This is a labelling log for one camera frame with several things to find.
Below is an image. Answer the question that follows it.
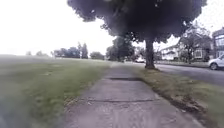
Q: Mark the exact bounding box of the distant round tree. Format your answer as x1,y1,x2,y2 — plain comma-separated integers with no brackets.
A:
89,51,105,61

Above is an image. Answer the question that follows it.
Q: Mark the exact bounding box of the distant pale vehicle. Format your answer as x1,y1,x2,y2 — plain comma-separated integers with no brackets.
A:
134,57,147,64

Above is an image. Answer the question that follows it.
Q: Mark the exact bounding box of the large dark street tree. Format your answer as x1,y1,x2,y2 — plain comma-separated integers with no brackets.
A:
66,0,208,70

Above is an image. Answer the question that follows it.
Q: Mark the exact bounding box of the distant row of trees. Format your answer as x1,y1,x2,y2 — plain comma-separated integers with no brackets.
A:
51,41,89,60

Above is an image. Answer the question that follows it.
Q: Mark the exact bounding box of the grey concrete sidewalk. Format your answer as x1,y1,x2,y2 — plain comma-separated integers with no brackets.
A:
63,64,206,128

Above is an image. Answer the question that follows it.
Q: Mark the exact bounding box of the white house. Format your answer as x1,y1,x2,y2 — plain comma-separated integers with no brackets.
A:
159,44,183,62

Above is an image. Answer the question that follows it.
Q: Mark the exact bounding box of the grass front lawn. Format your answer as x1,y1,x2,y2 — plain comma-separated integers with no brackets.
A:
155,59,211,69

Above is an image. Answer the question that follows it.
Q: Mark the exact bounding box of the wide grass field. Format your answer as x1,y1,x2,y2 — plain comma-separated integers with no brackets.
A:
0,54,113,128

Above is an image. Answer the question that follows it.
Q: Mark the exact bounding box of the grass verge strip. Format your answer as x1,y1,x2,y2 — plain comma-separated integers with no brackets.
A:
131,63,224,128

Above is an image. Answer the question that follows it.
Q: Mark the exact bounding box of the small roadside tree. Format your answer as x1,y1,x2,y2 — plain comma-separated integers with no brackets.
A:
178,23,213,65

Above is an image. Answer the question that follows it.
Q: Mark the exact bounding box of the grey asphalt road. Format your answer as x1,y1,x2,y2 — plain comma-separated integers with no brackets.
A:
133,61,224,88

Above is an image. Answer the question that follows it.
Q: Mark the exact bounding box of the grey house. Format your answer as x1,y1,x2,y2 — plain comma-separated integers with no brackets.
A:
191,34,214,62

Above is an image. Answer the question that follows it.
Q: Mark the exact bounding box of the white car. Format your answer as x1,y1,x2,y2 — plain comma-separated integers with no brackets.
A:
207,54,224,71

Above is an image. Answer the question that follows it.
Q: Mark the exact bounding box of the dark house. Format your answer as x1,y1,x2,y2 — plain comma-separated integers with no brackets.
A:
211,28,224,59

